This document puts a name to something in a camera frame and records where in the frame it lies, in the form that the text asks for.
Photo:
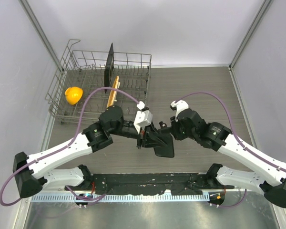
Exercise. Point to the square patterned plate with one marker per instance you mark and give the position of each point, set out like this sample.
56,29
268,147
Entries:
109,67

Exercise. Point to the black smartphone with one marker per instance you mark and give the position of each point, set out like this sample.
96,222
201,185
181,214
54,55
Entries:
165,146

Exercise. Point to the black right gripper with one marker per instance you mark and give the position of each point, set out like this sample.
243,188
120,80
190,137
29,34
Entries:
174,125

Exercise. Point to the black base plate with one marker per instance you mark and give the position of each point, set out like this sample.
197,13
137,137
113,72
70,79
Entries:
149,184

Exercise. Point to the grey wire dish rack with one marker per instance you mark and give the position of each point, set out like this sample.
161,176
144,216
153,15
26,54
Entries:
85,69

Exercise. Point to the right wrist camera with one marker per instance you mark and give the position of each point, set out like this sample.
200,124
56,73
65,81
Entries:
178,107

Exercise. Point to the right aluminium frame post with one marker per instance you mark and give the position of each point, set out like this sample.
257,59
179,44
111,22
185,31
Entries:
250,32

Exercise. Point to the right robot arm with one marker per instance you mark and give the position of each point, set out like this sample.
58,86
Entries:
267,176

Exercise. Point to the aluminium frame post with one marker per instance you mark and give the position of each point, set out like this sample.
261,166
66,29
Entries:
250,32
40,32

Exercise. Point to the white slotted cable duct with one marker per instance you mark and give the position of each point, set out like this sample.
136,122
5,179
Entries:
166,197

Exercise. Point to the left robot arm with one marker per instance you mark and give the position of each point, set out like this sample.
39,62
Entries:
37,171

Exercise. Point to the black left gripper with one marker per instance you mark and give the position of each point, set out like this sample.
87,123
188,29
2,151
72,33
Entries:
148,137

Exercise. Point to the left aluminium frame post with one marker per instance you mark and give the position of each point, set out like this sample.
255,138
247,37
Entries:
40,32

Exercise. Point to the yellow bowl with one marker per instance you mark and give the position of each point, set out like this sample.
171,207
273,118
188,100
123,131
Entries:
73,95

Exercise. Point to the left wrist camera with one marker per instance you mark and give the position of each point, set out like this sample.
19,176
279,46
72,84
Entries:
143,117

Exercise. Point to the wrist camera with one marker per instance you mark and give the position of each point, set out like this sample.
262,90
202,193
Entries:
143,117
178,107

